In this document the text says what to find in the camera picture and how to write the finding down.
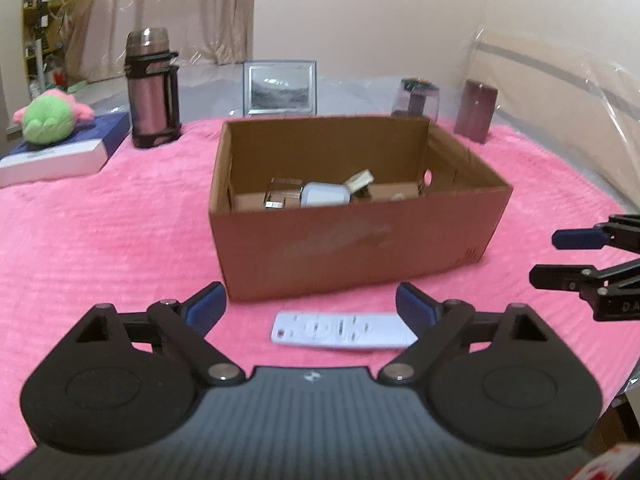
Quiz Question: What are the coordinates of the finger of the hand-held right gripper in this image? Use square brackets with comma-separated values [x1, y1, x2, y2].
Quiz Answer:
[529, 258, 640, 303]
[551, 214, 640, 252]

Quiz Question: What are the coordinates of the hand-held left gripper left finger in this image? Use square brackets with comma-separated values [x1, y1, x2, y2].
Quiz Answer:
[47, 281, 247, 387]

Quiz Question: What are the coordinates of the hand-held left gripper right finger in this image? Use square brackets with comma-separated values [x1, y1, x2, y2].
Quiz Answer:
[376, 282, 576, 387]

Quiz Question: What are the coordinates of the brown cardboard box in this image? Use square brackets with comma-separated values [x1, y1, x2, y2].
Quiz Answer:
[208, 115, 514, 303]

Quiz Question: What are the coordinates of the white remote control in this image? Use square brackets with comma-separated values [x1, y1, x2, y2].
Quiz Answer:
[270, 311, 420, 351]

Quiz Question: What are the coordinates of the beige stone-like block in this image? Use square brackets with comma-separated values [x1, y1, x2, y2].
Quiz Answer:
[342, 169, 377, 201]

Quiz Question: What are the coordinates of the clear metal-edged cube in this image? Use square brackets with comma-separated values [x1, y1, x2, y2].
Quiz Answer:
[264, 177, 304, 211]

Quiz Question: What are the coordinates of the white plug charger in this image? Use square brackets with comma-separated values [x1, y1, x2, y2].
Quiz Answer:
[300, 182, 351, 207]

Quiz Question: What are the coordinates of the pink ribbed blanket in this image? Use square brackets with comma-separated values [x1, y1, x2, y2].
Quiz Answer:
[0, 115, 633, 461]

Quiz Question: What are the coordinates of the plastic-wrapped headboard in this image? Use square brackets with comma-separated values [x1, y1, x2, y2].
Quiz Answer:
[460, 25, 640, 201]

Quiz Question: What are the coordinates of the white red patterned cloth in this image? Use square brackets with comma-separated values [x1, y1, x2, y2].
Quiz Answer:
[570, 442, 640, 480]

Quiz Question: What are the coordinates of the dark red cylindrical canister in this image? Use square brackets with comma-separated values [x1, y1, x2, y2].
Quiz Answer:
[454, 79, 499, 144]

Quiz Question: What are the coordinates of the white blue flat box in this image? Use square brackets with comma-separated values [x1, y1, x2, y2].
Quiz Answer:
[0, 111, 132, 188]

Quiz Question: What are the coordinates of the dark glass jar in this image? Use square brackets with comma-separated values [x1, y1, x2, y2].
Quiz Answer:
[391, 77, 441, 122]

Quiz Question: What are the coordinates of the pink black thermos flask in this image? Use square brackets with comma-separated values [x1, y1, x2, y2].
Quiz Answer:
[125, 27, 182, 150]

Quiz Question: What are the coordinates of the grey plastic-covered mattress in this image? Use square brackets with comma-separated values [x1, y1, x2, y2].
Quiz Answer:
[65, 62, 476, 128]

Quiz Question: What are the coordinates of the green pink plush toy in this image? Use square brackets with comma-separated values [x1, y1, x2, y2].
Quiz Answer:
[12, 87, 96, 147]

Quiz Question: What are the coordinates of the beige curtain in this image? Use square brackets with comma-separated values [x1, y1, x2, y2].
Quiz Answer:
[65, 0, 257, 83]

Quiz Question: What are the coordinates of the cluttered bookshelf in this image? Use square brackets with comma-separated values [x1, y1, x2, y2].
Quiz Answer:
[20, 0, 81, 86]

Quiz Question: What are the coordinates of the silver picture frame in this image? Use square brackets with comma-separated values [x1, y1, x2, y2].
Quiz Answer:
[242, 60, 319, 118]

